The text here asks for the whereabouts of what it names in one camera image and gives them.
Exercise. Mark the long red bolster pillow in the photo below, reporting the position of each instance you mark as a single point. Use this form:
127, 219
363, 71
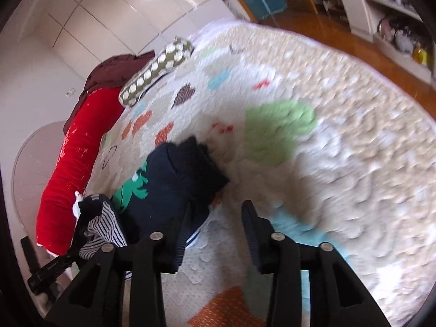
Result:
55, 223

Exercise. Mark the dark navy striped pants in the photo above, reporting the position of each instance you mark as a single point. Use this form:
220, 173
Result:
173, 176

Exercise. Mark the white shelving unit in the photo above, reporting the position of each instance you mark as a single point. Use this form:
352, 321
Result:
396, 28

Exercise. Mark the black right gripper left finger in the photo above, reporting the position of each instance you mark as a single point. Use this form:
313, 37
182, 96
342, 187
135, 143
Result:
95, 295

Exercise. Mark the green white dotted pillow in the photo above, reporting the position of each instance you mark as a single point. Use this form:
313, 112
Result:
167, 60

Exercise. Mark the white bed headboard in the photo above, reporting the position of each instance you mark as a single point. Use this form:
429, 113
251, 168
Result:
32, 170

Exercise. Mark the white glossy wardrobe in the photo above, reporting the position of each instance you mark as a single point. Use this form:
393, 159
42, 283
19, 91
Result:
86, 32

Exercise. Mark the dark maroon blanket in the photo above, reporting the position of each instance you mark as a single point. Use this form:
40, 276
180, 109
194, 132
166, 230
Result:
111, 73

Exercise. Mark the heart patterned quilt bedspread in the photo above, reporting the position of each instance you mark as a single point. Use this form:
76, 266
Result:
324, 147

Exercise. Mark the white mint cloth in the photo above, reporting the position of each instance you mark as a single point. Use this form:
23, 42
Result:
76, 206

